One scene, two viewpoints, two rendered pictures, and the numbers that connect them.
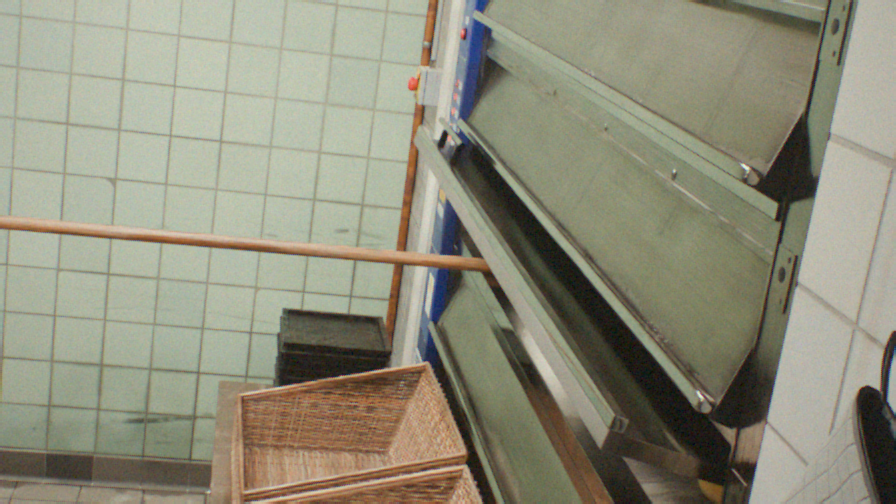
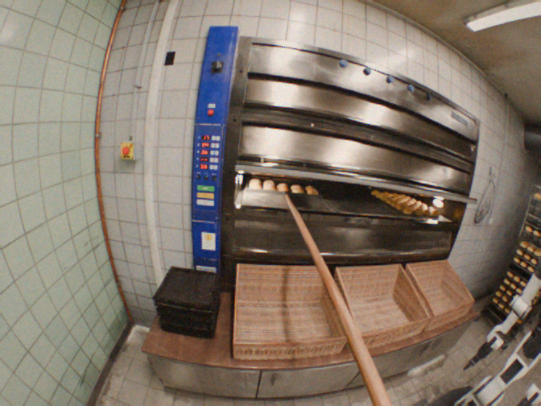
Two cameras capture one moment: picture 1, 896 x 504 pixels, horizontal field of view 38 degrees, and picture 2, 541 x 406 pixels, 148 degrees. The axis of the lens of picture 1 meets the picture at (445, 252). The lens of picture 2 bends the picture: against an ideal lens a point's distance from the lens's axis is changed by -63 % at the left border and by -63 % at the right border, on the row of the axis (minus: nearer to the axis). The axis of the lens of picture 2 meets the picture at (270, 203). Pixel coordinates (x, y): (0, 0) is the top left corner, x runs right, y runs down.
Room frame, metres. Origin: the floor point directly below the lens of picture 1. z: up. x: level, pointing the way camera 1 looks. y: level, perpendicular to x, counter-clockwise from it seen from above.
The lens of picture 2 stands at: (2.84, 1.00, 1.54)
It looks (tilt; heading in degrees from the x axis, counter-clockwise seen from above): 17 degrees down; 274
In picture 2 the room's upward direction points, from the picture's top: 7 degrees clockwise
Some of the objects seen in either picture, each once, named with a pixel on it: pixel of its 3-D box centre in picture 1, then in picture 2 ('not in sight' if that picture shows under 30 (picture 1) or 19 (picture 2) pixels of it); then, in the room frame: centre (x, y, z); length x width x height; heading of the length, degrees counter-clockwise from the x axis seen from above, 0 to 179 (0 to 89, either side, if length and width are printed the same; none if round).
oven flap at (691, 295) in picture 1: (568, 171); (393, 162); (2.23, -0.19, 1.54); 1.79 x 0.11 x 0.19; 10
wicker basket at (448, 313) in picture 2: not in sight; (439, 291); (1.56, -0.04, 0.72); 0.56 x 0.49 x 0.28; 10
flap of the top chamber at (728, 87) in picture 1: (593, 23); (399, 120); (2.23, -0.19, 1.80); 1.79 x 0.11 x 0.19; 10
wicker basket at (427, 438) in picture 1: (340, 450); (287, 309); (2.75, 0.17, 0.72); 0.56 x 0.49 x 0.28; 12
